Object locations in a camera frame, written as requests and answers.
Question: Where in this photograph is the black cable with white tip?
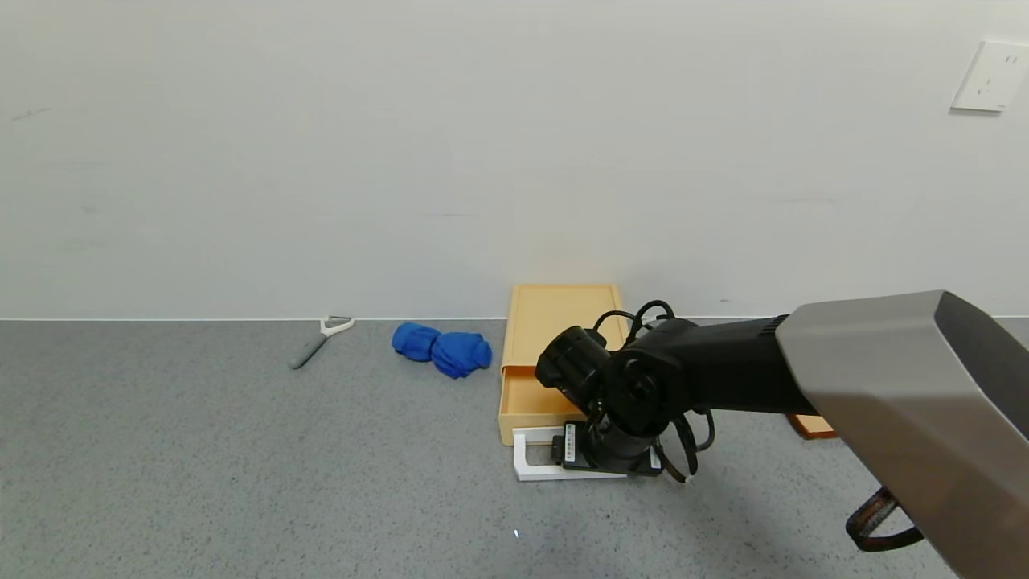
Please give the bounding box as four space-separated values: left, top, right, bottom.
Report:
655 406 716 484

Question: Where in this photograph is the white wall outlet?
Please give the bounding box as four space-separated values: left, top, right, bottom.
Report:
950 40 1029 113

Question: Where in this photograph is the yellow drawer with white handle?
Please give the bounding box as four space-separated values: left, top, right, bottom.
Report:
498 364 644 482

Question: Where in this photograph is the brown strap loop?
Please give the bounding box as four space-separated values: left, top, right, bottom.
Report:
844 487 925 553

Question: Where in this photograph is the grey handled peeler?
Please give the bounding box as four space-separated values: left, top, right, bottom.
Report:
290 316 356 371

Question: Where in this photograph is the blue crumpled cloth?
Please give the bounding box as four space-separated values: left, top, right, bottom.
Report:
392 322 493 380

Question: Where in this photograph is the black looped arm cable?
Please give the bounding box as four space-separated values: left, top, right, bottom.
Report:
593 300 678 347

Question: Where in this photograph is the brown toast slice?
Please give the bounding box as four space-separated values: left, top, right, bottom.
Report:
788 413 838 441

